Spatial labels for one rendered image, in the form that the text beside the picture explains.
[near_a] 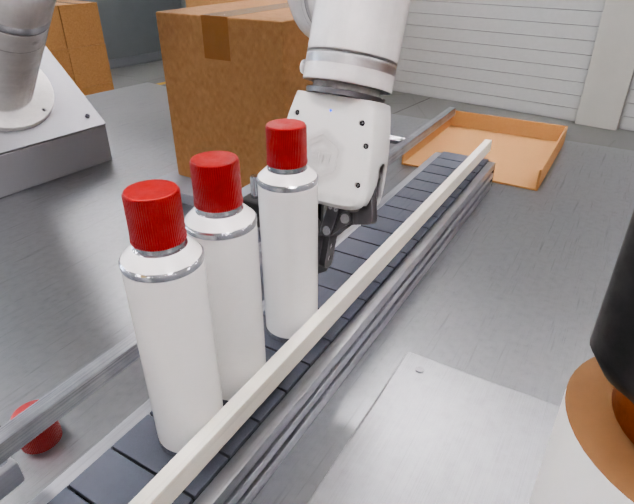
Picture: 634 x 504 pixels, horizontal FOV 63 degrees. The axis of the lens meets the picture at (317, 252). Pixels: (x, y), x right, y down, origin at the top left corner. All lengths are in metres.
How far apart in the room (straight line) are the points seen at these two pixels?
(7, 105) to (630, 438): 1.02
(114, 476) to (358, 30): 0.39
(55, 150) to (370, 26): 0.74
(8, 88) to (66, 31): 2.85
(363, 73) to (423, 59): 4.66
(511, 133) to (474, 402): 0.92
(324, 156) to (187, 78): 0.46
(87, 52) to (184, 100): 3.05
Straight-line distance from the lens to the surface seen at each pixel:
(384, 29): 0.48
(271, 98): 0.80
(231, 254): 0.36
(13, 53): 0.99
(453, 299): 0.67
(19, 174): 1.07
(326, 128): 0.48
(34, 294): 0.75
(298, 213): 0.43
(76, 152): 1.11
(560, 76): 4.72
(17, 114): 1.09
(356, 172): 0.47
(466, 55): 4.95
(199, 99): 0.89
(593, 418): 0.21
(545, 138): 1.29
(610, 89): 4.60
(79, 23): 3.93
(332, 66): 0.47
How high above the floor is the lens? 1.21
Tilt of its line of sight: 30 degrees down
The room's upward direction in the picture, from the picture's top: straight up
